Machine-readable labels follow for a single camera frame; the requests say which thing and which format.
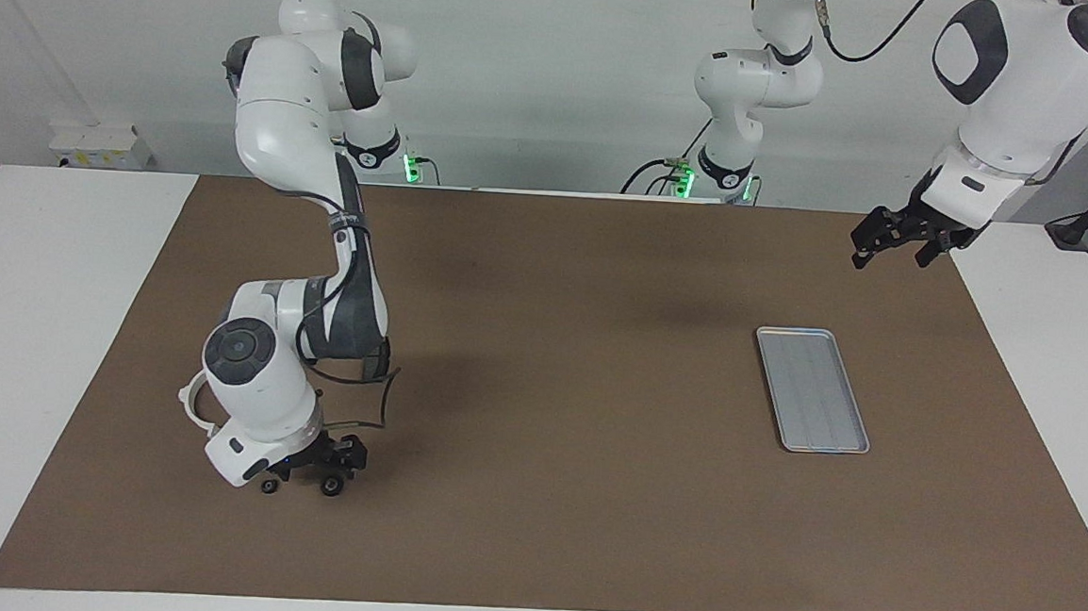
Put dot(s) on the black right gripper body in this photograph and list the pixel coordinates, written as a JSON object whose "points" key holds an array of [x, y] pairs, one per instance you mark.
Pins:
{"points": [[327, 448]]}

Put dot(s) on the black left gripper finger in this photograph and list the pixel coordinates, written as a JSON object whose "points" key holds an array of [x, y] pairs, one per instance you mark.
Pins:
{"points": [[940, 245], [869, 238]]}

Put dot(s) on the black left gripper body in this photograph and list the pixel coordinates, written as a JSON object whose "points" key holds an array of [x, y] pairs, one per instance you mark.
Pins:
{"points": [[918, 220]]}

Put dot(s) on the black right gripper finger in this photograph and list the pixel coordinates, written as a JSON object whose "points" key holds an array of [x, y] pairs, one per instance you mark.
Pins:
{"points": [[354, 469], [318, 478]]}

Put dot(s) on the large black bearing gear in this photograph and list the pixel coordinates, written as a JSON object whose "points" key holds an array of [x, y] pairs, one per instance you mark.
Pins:
{"points": [[333, 487]]}

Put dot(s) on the small black bearing gear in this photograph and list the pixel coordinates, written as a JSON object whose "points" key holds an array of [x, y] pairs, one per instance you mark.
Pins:
{"points": [[269, 486]]}

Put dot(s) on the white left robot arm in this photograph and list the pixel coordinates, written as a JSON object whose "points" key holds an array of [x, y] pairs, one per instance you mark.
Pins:
{"points": [[1019, 98]]}

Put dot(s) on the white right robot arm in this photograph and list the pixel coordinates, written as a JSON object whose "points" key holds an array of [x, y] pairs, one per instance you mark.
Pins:
{"points": [[280, 138]]}

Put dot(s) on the silver metal tray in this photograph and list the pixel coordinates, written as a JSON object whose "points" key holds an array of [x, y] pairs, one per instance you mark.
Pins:
{"points": [[813, 393]]}

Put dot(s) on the brown table mat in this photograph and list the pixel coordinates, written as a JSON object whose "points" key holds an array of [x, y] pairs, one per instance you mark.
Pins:
{"points": [[532, 494]]}

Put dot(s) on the white curved plastic bracket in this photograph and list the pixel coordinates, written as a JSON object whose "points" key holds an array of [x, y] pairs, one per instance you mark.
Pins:
{"points": [[185, 403]]}

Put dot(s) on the white wall box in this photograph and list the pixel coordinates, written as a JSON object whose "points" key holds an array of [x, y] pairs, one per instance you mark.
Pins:
{"points": [[100, 146]]}

